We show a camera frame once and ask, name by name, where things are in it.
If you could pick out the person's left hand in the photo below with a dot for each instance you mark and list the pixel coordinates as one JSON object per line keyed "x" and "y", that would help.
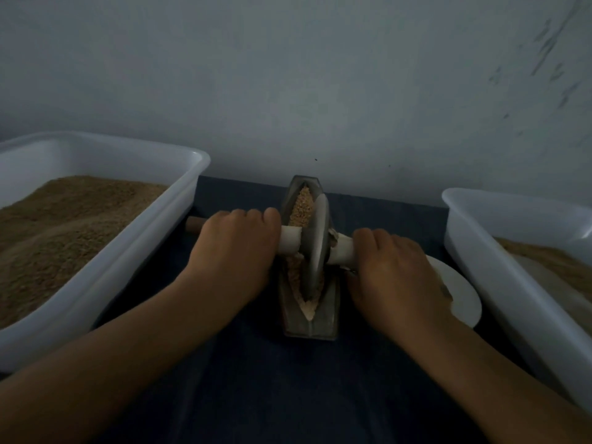
{"x": 231, "y": 254}

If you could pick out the person's right hand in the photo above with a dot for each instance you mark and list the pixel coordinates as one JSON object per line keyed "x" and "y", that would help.
{"x": 396, "y": 282}

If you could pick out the boat-shaped metal grinding trough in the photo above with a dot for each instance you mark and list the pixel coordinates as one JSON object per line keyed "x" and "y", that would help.
{"x": 310, "y": 326}

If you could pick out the large brown grain heap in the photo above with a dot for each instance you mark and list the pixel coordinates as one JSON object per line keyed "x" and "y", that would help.
{"x": 550, "y": 259}
{"x": 51, "y": 245}

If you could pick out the person's right forearm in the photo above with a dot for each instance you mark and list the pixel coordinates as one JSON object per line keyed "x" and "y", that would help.
{"x": 509, "y": 388}

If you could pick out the person's left forearm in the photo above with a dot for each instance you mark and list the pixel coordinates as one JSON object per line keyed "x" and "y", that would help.
{"x": 92, "y": 383}

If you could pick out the white round plate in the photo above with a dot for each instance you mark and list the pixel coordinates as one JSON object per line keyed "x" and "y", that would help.
{"x": 460, "y": 291}

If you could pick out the white plastic tub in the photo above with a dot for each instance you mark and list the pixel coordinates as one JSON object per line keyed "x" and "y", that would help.
{"x": 148, "y": 245}
{"x": 513, "y": 296}

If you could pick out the dark blue table cloth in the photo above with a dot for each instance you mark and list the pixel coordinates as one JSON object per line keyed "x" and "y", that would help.
{"x": 296, "y": 407}

